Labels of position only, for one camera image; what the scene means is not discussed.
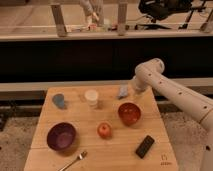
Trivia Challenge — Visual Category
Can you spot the small grey-blue towel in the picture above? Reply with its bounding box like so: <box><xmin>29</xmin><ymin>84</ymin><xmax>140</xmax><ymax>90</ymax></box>
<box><xmin>117</xmin><ymin>85</ymin><xmax>128</xmax><ymax>99</ymax></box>

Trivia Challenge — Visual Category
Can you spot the red bowl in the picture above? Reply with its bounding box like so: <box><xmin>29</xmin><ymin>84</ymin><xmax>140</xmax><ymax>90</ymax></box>
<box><xmin>118</xmin><ymin>102</ymin><xmax>141</xmax><ymax>126</ymax></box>

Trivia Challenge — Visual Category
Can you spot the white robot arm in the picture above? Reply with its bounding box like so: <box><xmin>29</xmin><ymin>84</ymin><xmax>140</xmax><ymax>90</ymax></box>
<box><xmin>132</xmin><ymin>58</ymin><xmax>213</xmax><ymax>171</ymax></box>

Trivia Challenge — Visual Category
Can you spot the white cup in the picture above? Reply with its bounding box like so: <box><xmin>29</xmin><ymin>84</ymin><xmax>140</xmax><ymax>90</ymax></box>
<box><xmin>84</xmin><ymin>90</ymin><xmax>99</xmax><ymax>108</ymax></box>

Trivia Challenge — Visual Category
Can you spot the red apple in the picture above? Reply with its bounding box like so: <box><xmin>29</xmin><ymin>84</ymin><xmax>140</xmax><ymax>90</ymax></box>
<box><xmin>97</xmin><ymin>123</ymin><xmax>112</xmax><ymax>139</ymax></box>

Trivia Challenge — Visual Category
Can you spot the black remote control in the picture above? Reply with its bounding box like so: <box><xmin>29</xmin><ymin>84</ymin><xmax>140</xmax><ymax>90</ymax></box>
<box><xmin>135</xmin><ymin>135</ymin><xmax>155</xmax><ymax>159</ymax></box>

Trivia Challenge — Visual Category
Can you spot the blue cup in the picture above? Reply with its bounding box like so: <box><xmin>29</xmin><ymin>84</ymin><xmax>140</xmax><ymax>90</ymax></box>
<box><xmin>52</xmin><ymin>94</ymin><xmax>65</xmax><ymax>109</ymax></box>

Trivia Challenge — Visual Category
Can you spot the black office chair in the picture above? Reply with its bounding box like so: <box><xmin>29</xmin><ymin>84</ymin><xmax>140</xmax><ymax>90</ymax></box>
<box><xmin>135</xmin><ymin>0</ymin><xmax>206</xmax><ymax>30</ymax></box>

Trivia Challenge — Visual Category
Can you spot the silver fork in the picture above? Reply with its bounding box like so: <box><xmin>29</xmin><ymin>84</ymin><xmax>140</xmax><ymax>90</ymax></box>
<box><xmin>58</xmin><ymin>151</ymin><xmax>87</xmax><ymax>171</ymax></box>

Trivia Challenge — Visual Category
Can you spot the purple bowl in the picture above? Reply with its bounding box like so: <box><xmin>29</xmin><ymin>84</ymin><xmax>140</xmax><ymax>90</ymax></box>
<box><xmin>47</xmin><ymin>122</ymin><xmax>76</xmax><ymax>151</ymax></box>

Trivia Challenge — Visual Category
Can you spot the right grey frame post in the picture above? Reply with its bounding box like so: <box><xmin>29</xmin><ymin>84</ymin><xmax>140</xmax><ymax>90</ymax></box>
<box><xmin>117</xmin><ymin>2</ymin><xmax>127</xmax><ymax>36</ymax></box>

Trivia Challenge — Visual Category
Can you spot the grey frame post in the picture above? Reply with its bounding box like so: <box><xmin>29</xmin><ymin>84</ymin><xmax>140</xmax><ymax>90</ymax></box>
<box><xmin>51</xmin><ymin>4</ymin><xmax>67</xmax><ymax>37</ymax></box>
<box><xmin>117</xmin><ymin>2</ymin><xmax>127</xmax><ymax>36</ymax></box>

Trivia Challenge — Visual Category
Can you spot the left grey frame post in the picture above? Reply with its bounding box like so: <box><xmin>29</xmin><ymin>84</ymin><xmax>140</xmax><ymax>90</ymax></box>
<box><xmin>51</xmin><ymin>4</ymin><xmax>67</xmax><ymax>37</ymax></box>

